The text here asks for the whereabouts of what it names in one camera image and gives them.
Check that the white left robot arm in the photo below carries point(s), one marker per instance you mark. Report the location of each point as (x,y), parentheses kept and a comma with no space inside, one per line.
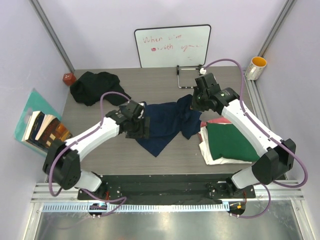
(63,160)

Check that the navy blue t shirt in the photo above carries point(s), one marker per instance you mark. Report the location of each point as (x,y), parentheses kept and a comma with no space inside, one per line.
(167,120)

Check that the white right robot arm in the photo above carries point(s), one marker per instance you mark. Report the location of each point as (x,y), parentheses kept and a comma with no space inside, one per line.
(275,154)

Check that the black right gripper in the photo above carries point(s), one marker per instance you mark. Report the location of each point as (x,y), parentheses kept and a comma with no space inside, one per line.
(193,103)

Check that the small red cube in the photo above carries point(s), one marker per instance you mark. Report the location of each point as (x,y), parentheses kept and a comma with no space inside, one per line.
(69,79)

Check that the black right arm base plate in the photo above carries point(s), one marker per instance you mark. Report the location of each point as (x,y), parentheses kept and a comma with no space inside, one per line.
(222,190)

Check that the folded green t shirt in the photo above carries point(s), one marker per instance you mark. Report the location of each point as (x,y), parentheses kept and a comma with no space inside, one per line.
(226,141)

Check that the folded pink t shirt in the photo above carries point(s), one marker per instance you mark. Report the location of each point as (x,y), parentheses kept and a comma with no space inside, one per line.
(219,120)

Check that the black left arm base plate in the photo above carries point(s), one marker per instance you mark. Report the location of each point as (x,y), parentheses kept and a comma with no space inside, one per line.
(110,193)

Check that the folded white t shirt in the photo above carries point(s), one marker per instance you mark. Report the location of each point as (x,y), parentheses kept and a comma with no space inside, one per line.
(206,153)

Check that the white perforated cable tray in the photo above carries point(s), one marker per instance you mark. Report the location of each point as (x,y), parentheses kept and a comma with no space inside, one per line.
(96,207)

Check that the small whiteboard with red writing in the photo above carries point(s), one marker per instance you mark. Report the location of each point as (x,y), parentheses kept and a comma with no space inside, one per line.
(166,47)

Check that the white mug yellow inside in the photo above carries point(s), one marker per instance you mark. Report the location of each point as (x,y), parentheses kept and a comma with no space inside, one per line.
(255,68)

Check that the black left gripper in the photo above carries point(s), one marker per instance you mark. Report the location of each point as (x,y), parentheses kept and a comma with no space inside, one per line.
(144,132)

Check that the black wire stand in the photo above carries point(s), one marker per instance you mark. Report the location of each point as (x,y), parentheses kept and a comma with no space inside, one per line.
(184,76)

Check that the teal plastic folder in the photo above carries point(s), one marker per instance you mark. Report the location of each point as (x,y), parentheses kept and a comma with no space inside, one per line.
(35,102)

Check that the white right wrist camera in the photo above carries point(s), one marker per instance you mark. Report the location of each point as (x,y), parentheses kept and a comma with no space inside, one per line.
(202,71)

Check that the dark blue paperback book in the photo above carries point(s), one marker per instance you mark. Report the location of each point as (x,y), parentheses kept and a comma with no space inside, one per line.
(36,126)

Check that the black t shirt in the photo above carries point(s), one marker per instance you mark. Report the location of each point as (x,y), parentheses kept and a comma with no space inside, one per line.
(89,88)

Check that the brown cover paperback book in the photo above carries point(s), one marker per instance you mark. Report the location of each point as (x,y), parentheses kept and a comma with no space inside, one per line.
(51,128)

